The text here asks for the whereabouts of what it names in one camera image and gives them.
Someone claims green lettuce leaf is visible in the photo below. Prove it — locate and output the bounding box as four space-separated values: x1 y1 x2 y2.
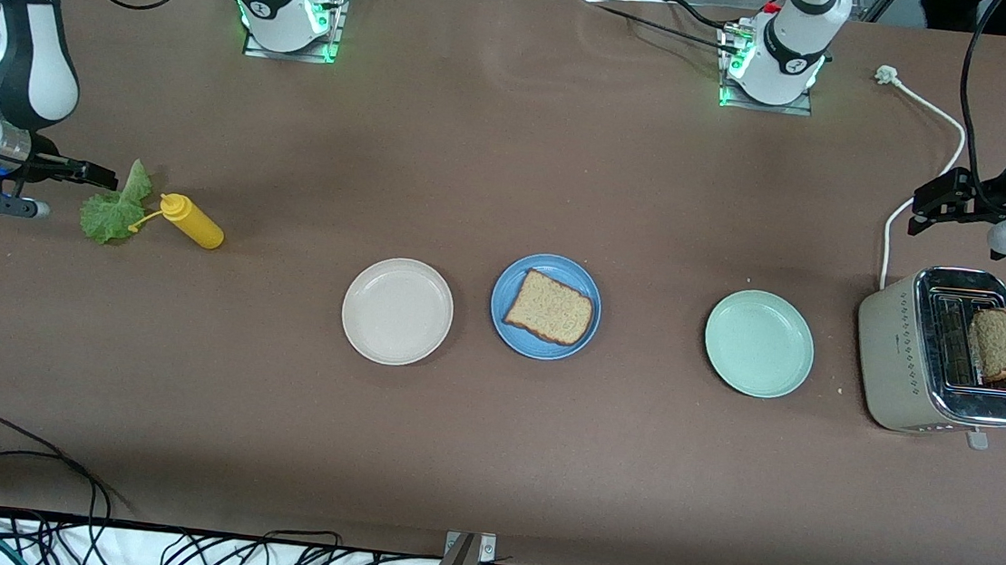
77 153 157 248

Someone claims yellow mustard squeeze bottle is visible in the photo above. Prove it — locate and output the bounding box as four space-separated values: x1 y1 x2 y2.
126 189 229 252

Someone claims brown bread slice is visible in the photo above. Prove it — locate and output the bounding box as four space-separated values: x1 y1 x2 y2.
501 266 599 349
963 306 1006 384

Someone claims green round plate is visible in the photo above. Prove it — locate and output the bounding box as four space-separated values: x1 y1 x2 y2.
699 285 821 404

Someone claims beige round plate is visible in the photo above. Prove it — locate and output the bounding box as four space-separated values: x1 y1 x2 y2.
337 253 459 372

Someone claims blue round plate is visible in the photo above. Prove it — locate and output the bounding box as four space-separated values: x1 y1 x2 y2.
486 248 607 365

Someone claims beige chrome toaster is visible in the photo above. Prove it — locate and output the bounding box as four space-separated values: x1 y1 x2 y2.
847 259 1006 453

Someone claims white toaster power cable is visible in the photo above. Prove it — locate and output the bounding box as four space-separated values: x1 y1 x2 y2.
856 64 973 297

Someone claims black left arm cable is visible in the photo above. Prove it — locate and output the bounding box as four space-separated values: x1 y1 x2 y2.
949 0 1006 203

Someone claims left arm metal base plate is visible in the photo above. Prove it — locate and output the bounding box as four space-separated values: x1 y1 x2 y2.
717 20 820 117

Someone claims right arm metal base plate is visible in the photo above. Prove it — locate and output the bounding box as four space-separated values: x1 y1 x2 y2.
242 0 351 66

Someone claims small metal bracket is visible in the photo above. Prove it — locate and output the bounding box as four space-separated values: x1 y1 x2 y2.
444 530 498 563

